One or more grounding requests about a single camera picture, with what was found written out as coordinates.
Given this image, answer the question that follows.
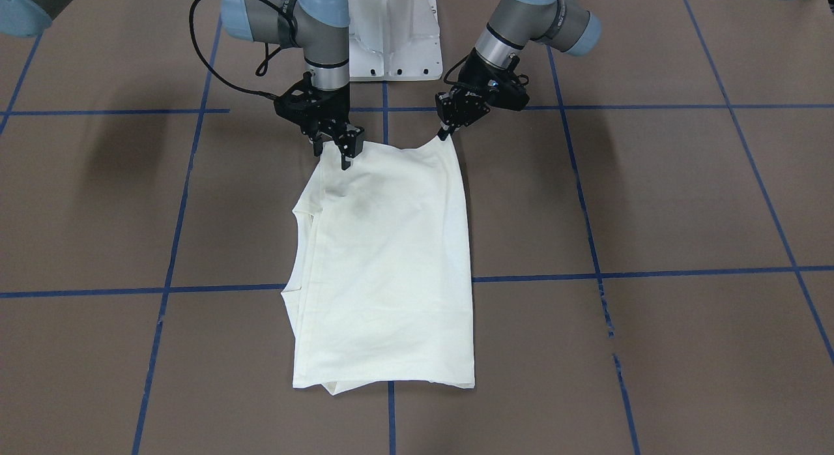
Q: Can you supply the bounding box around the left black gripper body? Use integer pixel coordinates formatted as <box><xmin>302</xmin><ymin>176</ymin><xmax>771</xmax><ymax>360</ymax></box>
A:
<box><xmin>446</xmin><ymin>50</ymin><xmax>530</xmax><ymax>111</ymax></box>

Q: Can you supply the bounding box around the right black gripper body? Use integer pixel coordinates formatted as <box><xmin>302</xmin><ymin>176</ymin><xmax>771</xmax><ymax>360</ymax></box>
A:
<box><xmin>301</xmin><ymin>83</ymin><xmax>351</xmax><ymax>142</ymax></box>

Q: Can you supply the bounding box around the cream long-sleeve cat shirt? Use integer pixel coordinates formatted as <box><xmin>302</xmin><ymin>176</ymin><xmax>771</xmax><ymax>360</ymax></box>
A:
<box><xmin>281</xmin><ymin>138</ymin><xmax>476</xmax><ymax>395</ymax></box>

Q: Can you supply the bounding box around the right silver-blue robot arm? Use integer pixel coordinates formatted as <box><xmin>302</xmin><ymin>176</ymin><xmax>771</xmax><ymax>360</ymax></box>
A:
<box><xmin>188</xmin><ymin>0</ymin><xmax>364</xmax><ymax>170</ymax></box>

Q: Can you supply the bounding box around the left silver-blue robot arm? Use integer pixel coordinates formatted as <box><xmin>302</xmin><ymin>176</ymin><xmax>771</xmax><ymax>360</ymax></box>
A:
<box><xmin>435</xmin><ymin>0</ymin><xmax>602</xmax><ymax>139</ymax></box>

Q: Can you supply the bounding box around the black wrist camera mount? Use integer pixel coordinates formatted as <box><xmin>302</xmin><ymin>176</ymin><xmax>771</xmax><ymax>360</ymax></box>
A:
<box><xmin>273</xmin><ymin>71</ymin><xmax>317</xmax><ymax>128</ymax></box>

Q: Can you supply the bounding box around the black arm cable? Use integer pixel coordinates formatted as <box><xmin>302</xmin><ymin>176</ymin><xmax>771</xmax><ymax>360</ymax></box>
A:
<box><xmin>189</xmin><ymin>0</ymin><xmax>281</xmax><ymax>100</ymax></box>

